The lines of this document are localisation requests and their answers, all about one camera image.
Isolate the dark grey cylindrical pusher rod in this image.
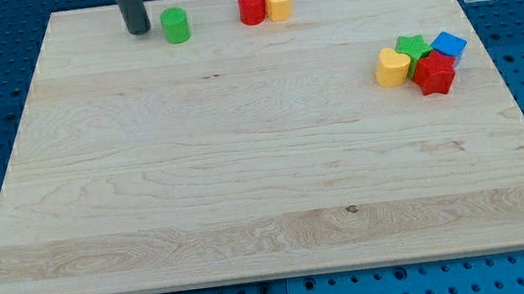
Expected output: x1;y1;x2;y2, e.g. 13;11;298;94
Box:
115;0;151;35

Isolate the green cylinder block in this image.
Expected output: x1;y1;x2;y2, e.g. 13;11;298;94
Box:
160;7;192;44

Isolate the red cylinder block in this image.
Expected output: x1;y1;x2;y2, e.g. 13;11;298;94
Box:
237;0;265;26

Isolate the yellow hexagon block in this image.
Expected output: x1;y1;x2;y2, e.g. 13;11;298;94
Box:
265;0;294;22

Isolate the yellow heart block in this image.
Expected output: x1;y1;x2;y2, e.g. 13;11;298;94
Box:
375;47;411;88

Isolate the light wooden board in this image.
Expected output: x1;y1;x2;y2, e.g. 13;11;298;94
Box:
0;0;524;294

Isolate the green star block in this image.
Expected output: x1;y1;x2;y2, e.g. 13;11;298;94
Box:
395;35;433;79

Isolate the red star block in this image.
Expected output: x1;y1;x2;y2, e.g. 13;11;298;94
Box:
413;50;456;96

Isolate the blue cube block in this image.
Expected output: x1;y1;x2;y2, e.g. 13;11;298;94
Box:
431;31;468;68

